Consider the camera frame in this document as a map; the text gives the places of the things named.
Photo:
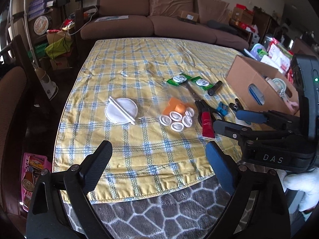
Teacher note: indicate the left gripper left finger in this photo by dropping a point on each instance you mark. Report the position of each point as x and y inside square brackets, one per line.
[47, 217]

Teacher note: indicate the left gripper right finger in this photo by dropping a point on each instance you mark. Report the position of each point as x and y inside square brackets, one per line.
[269, 217]

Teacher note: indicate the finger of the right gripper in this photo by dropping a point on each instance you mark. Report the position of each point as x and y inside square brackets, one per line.
[270, 118]
[244, 134]

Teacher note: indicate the red tube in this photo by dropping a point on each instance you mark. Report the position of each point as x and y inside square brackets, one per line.
[207, 125]

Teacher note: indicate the blue pencil sharpener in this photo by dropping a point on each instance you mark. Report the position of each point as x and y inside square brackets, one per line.
[222, 109]

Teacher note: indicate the black binder clip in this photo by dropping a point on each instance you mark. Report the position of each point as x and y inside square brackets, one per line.
[236, 106]

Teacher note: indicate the black handled scissors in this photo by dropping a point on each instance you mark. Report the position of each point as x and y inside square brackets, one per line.
[202, 105]

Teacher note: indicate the black cylinder flashlight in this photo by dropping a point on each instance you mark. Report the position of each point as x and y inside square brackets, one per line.
[213, 90]

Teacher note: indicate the orange bag of white cups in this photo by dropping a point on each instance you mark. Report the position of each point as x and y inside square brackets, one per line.
[177, 115]

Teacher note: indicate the green Centrum packet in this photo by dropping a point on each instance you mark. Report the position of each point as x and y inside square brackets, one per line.
[202, 83]
[179, 79]

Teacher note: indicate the right white gloved hand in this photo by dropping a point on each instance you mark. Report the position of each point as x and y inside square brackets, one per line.
[306, 182]

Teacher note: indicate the white mini fan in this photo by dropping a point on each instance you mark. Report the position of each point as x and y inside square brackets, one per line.
[280, 88]

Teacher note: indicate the brown cardboard box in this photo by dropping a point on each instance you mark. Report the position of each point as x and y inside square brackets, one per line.
[252, 82]

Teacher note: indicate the pink package on floor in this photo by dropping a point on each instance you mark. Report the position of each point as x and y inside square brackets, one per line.
[32, 165]

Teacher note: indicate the grey stone pattern blanket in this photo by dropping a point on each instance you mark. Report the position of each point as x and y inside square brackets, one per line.
[187, 213]

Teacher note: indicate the yellow plaid tablecloth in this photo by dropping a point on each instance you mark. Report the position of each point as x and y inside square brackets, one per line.
[148, 158]

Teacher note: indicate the dark cushion on sofa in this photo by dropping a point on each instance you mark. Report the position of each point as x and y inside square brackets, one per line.
[221, 26]

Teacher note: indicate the small cardboard box on sofa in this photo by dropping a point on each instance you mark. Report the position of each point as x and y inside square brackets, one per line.
[188, 17]

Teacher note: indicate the brown armchair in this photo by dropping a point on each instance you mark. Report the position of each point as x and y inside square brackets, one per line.
[13, 127]

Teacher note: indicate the brown sofa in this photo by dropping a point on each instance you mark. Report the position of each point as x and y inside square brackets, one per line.
[148, 18]

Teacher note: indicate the paper sheet on sofa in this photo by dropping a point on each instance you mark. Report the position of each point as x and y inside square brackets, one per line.
[111, 18]

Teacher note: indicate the green bag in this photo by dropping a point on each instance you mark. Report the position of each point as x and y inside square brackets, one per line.
[58, 48]

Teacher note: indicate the round tin on shelf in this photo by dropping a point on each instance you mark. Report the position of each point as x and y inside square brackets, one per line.
[42, 24]

